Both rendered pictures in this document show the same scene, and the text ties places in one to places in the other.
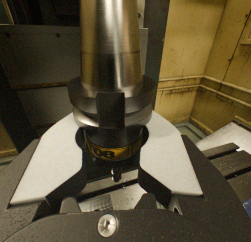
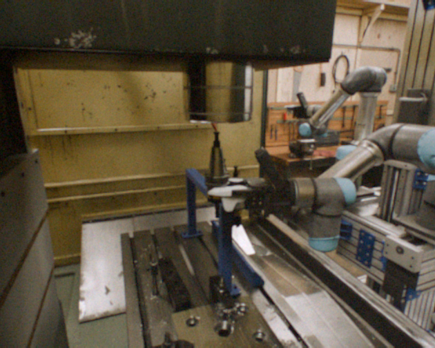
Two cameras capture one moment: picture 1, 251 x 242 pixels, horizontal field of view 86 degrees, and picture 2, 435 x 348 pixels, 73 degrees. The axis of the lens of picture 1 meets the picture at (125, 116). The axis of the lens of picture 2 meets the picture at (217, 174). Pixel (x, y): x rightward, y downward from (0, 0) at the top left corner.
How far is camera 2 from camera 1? 72 cm
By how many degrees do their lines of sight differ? 82
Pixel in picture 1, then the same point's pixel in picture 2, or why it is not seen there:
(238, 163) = (147, 239)
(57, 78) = (11, 268)
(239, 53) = (37, 146)
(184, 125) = not seen: hidden behind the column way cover
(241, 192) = (173, 249)
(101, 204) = (181, 319)
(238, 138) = (106, 233)
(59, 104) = (14, 322)
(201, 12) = not seen: outside the picture
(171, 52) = not seen: outside the picture
